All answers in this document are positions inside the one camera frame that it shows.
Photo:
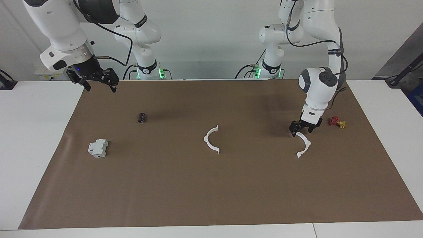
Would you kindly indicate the white circuit breaker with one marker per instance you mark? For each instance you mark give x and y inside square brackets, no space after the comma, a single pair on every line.
[97,148]

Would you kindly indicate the blue crate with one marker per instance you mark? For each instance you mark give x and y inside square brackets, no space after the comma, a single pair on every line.
[417,99]

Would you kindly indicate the brown paper mat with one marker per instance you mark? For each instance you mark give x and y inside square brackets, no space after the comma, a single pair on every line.
[211,191]

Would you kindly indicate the black cylindrical capacitor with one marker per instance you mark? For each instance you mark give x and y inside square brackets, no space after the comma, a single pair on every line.
[142,118]

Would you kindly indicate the black table clamp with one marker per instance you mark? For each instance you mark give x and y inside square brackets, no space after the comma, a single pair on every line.
[6,84]

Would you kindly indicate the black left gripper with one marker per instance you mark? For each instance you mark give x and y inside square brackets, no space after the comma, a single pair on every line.
[307,121]

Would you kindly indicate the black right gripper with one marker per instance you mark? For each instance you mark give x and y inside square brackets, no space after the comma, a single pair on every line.
[92,72]

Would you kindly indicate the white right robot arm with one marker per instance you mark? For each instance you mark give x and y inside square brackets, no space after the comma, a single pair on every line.
[59,23]

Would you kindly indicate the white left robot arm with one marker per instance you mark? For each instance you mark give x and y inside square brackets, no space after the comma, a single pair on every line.
[319,86]

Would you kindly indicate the black stand base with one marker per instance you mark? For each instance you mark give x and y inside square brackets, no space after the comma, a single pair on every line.
[395,82]

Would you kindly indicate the white wall socket box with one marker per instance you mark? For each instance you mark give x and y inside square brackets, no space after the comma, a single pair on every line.
[41,75]

